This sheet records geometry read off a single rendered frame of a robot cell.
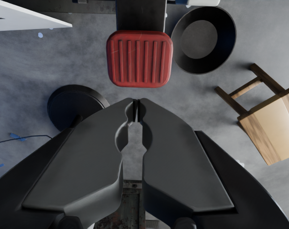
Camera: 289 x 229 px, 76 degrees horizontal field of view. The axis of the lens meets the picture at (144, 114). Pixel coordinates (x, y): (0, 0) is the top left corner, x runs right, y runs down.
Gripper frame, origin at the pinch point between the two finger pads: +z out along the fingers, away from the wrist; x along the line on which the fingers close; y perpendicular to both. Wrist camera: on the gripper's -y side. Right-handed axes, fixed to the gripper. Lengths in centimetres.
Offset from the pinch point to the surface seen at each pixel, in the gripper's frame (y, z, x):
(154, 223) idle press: 144, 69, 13
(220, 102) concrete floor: 43, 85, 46
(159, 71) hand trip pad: 0.8, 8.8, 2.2
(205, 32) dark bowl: 6, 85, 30
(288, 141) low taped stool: 45, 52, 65
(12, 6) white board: -4, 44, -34
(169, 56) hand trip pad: -0.8, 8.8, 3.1
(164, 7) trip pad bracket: -5.2, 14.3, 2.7
